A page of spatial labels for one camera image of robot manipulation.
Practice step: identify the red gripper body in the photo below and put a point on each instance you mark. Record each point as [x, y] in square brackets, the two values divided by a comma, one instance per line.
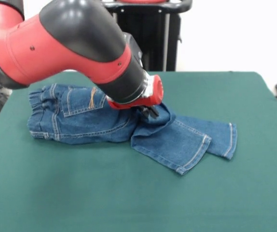
[157, 94]

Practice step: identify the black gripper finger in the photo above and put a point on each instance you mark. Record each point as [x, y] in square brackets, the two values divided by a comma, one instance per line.
[145, 113]
[154, 111]

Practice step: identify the blue denim jeans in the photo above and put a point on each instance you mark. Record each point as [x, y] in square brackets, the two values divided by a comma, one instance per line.
[80, 120]

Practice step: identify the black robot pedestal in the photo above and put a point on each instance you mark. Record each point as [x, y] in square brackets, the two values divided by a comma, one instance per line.
[157, 36]

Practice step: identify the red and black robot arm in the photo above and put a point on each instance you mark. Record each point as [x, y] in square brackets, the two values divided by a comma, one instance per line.
[56, 48]

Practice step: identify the dark green table cloth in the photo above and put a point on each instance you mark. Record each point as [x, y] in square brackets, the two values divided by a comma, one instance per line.
[138, 193]

